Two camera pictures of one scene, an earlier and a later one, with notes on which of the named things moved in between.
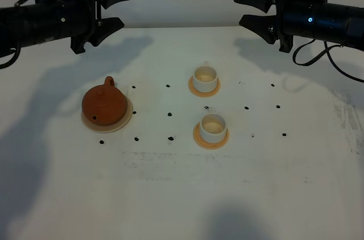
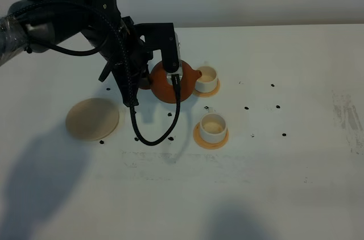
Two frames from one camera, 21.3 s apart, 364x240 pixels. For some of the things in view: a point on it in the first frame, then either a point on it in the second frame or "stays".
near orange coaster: (205, 144) stays
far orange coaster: (190, 85) stays
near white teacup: (212, 127) stays
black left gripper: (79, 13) → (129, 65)
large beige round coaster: (119, 125) → (92, 119)
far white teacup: (205, 78) stays
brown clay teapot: (104, 105) → (157, 83)
